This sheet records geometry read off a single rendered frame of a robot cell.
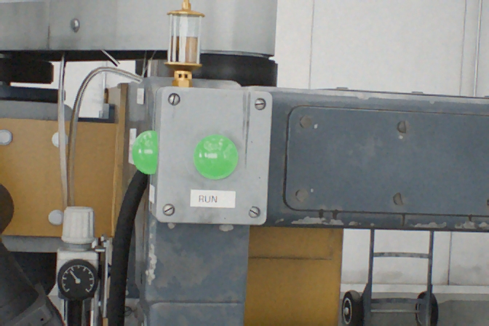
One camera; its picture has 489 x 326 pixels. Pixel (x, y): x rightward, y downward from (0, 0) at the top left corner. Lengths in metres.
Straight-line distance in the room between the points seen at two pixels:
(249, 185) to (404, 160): 0.14
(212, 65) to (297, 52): 5.25
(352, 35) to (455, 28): 0.69
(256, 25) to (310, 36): 5.26
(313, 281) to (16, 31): 0.40
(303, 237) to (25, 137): 0.32
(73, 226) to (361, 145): 0.30
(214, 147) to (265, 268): 0.40
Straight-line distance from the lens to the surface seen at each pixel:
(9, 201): 0.93
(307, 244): 0.97
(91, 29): 0.93
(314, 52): 6.09
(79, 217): 0.90
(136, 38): 0.88
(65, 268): 0.89
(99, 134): 1.07
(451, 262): 6.48
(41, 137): 1.07
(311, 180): 0.72
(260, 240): 0.96
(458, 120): 0.75
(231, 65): 0.81
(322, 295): 1.04
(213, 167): 0.64
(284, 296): 1.03
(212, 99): 0.65
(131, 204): 0.71
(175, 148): 0.65
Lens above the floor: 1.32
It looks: 3 degrees down
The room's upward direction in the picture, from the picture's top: 3 degrees clockwise
